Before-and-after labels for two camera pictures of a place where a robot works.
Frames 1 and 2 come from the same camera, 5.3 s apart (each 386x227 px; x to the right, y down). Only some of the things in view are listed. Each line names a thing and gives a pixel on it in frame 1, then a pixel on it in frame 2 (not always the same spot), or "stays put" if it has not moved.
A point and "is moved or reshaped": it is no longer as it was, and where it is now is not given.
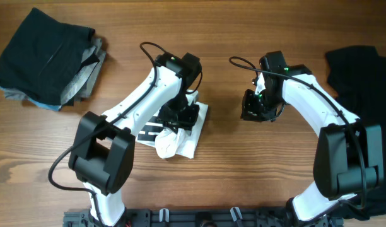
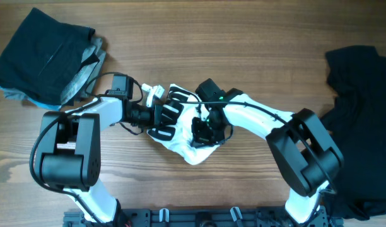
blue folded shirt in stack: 52,107 stays put
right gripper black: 250,113 to 198,135
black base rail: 200,217 stays put
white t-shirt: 168,144 is moved or reshaped
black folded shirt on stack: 42,57 stays put
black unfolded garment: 364,82 stays put
